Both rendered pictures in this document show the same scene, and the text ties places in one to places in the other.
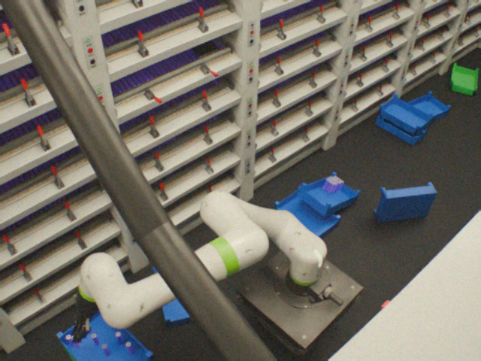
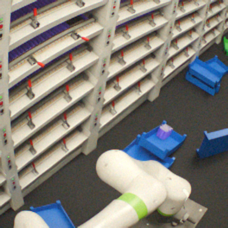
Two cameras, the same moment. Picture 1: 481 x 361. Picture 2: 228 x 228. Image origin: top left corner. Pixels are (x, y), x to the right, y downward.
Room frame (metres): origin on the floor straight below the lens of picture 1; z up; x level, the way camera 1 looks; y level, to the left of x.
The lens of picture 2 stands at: (0.23, 0.35, 1.88)
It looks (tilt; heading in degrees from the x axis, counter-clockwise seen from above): 43 degrees down; 343
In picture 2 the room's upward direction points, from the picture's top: 10 degrees clockwise
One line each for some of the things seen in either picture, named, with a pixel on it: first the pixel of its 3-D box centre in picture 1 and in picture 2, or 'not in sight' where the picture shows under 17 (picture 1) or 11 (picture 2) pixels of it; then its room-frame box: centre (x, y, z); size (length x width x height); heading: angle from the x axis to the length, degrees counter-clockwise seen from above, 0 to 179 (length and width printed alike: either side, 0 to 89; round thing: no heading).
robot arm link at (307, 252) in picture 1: (305, 256); (171, 195); (1.06, -0.25, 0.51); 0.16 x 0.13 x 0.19; 36
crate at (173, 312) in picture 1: (180, 292); (55, 225); (1.18, 0.28, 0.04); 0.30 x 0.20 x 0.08; 18
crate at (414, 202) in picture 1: (404, 202); (217, 141); (1.71, -0.90, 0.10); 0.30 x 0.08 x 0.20; 99
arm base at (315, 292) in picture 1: (314, 285); (175, 214); (1.02, -0.30, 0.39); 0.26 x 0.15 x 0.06; 44
